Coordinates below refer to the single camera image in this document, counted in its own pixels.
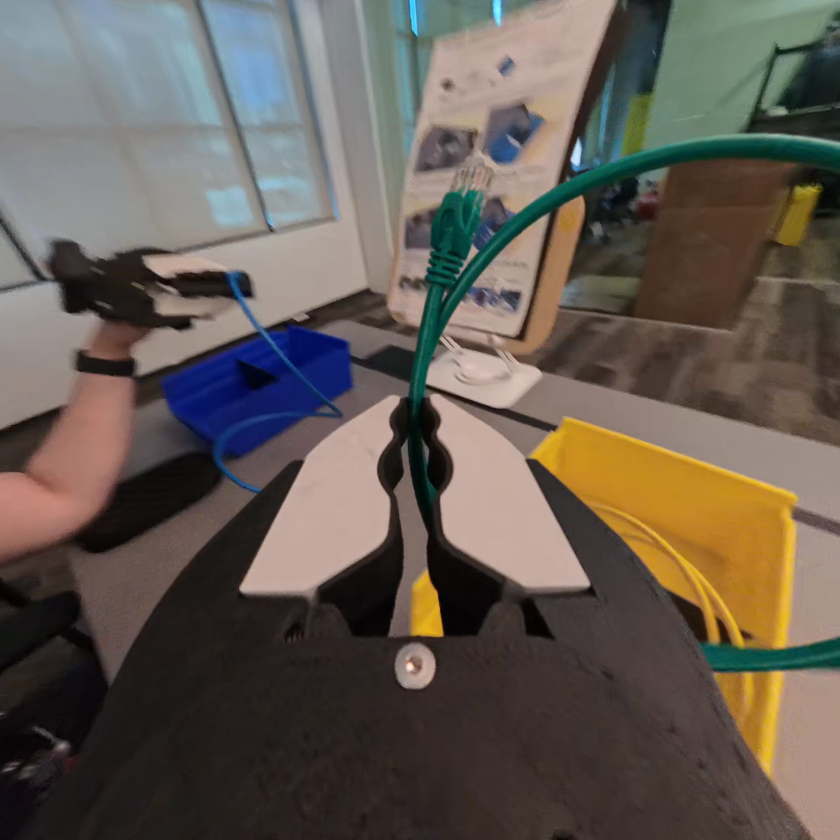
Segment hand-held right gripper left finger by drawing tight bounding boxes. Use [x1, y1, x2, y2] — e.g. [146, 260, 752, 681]
[238, 394, 404, 637]

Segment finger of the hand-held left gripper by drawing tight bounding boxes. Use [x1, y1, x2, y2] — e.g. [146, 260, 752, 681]
[156, 294, 225, 320]
[143, 253, 232, 279]

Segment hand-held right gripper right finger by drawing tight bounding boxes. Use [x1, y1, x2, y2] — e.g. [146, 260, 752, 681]
[420, 394, 592, 637]

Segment black network switch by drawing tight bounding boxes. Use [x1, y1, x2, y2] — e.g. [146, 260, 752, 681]
[172, 270, 255, 301]

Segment blue ethernet cable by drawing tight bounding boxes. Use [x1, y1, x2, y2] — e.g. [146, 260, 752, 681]
[211, 270, 345, 494]

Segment blue plastic bin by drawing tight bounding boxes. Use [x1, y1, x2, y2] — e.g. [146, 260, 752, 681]
[161, 325, 355, 459]

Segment yellow plastic bin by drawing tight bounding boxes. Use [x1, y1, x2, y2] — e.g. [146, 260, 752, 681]
[410, 416, 800, 778]

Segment yellow ethernet cable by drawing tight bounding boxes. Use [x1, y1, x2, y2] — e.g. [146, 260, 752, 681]
[584, 502, 749, 716]

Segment green ethernet cable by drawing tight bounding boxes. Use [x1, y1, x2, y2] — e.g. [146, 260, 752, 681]
[407, 134, 840, 673]

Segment person's left forearm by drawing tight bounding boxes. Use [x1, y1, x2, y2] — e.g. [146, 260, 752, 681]
[0, 371, 135, 565]

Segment person's left hand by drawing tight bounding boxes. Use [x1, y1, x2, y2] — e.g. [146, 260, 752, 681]
[84, 320, 153, 360]

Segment black wrist watch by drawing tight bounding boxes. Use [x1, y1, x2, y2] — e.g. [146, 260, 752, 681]
[74, 350, 137, 378]

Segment white board stand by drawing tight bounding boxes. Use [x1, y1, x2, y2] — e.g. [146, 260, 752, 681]
[425, 331, 544, 409]

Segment dark rectangular table panel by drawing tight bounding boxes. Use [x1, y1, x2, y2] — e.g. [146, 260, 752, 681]
[364, 344, 424, 382]

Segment brown wooden column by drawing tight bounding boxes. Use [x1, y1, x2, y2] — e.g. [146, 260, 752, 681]
[633, 161, 798, 329]

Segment small yellow container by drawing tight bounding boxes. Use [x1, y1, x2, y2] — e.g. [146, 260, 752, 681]
[777, 184, 824, 247]

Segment black office chair frame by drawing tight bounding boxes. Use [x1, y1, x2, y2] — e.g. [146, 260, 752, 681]
[0, 577, 109, 840]

